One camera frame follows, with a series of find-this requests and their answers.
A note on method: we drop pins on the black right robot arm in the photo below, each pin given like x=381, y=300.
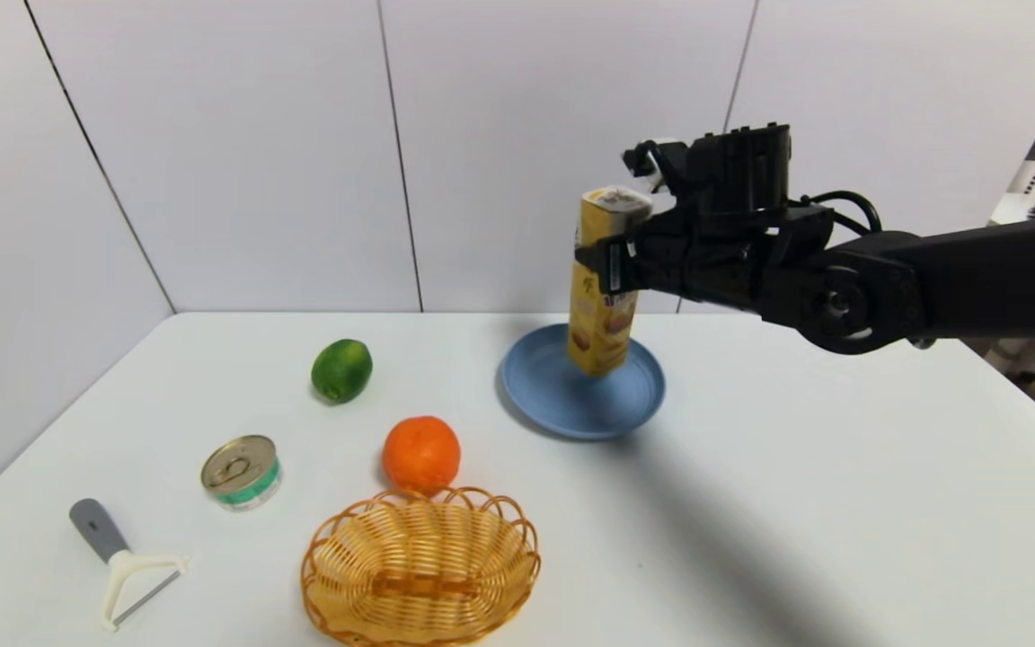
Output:
x=976, y=279

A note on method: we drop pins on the woven wicker basket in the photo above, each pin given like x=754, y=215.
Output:
x=419, y=575

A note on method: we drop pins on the green lime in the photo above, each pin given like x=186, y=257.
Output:
x=341, y=370

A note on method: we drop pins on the blue plate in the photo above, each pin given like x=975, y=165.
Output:
x=553, y=395

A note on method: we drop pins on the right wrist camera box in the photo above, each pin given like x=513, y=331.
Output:
x=738, y=166

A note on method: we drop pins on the yellow snack box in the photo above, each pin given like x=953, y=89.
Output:
x=603, y=332

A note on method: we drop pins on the small tin can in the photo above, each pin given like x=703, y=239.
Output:
x=241, y=469

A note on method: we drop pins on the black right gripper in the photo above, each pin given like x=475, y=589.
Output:
x=615, y=264

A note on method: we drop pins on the orange fruit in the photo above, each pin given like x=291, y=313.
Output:
x=421, y=454

